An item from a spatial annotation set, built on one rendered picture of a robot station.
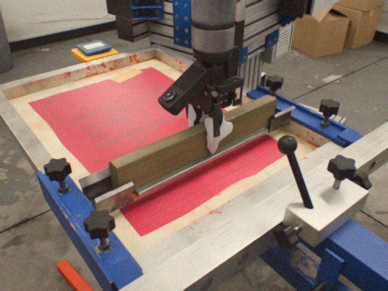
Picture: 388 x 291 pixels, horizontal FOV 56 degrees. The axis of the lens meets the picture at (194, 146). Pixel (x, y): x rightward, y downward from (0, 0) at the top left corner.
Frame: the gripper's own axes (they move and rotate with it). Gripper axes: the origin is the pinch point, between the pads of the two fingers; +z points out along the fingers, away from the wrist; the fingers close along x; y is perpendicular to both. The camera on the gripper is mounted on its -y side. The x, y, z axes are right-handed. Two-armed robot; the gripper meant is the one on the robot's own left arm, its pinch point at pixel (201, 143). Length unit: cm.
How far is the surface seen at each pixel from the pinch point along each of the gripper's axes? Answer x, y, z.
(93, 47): 77, 11, 4
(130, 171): -1.8, -17.8, -2.7
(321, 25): 159, 282, 67
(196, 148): -1.8, -2.8, -1.0
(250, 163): -6.1, 8.9, 5.8
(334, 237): -32.7, -2.2, -2.7
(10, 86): 57, -23, 2
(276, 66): 168, 233, 101
